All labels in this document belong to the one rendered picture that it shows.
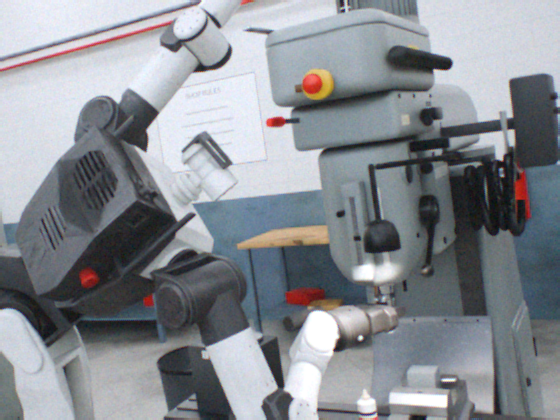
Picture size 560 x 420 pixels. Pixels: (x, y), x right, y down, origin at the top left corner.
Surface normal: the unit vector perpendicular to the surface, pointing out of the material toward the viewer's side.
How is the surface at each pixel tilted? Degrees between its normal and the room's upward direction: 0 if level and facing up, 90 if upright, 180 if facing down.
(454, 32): 90
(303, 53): 90
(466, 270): 90
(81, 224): 74
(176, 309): 94
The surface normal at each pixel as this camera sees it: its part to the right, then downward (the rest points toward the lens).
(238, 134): -0.50, 0.12
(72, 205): -0.67, -0.13
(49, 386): -0.20, 0.08
